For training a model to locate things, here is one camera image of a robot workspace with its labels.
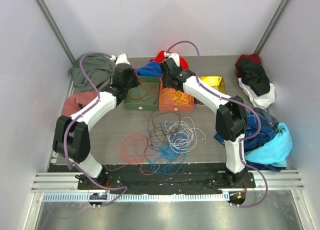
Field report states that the yellow cable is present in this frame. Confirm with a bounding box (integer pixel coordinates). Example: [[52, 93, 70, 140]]
[[173, 89, 193, 106]]

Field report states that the pink cable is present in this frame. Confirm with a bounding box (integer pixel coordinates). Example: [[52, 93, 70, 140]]
[[103, 162, 156, 177]]

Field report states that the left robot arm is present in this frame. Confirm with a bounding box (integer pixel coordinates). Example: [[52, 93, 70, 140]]
[[52, 61, 140, 190]]

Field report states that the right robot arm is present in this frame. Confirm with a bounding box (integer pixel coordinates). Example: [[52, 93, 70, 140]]
[[159, 56, 248, 188]]

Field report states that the green drawer box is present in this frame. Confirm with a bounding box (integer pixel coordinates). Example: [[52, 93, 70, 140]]
[[123, 76, 160, 112]]

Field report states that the salmon drawer box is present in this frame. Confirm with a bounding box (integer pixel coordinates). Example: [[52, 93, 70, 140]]
[[158, 85, 195, 113]]

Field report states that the dusty pink cloth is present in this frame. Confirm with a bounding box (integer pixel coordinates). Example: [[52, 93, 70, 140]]
[[61, 91, 98, 117]]

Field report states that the black cloth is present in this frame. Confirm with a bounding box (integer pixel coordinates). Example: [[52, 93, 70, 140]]
[[236, 58, 271, 97]]

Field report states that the dark red cloth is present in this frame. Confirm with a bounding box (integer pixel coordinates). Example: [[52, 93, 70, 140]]
[[235, 53, 262, 66]]

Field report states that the white cloth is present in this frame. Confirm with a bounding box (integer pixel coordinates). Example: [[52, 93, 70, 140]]
[[238, 78, 276, 110]]

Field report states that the grey denim cloth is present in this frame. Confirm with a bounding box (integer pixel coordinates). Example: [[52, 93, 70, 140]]
[[253, 107, 280, 127]]

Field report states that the blue plaid cloth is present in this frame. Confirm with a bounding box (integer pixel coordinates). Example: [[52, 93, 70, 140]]
[[214, 109, 286, 172]]

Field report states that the cyan cloth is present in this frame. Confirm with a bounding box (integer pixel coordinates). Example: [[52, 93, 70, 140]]
[[244, 122, 293, 168]]

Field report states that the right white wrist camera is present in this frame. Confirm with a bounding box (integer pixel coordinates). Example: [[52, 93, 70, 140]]
[[163, 51, 180, 67]]

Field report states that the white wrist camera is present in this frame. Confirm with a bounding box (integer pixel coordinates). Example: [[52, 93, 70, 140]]
[[163, 51, 180, 67], [109, 53, 130, 65]]

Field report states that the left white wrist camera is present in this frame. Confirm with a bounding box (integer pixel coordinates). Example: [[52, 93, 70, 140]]
[[109, 53, 130, 65]]

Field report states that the black cable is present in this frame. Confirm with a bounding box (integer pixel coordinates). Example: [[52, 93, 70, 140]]
[[146, 109, 182, 147]]

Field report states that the orange cable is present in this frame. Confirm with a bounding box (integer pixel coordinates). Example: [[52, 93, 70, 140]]
[[118, 132, 156, 165]]

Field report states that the white cable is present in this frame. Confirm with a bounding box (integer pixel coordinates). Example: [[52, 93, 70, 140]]
[[166, 116, 207, 155]]

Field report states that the blue cable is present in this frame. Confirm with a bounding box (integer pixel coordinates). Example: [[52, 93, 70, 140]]
[[147, 119, 198, 176]]

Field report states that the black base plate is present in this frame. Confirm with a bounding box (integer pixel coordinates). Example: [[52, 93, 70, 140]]
[[47, 161, 256, 195]]

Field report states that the slotted cable duct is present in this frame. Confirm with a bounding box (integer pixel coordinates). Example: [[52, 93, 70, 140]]
[[42, 191, 230, 203]]

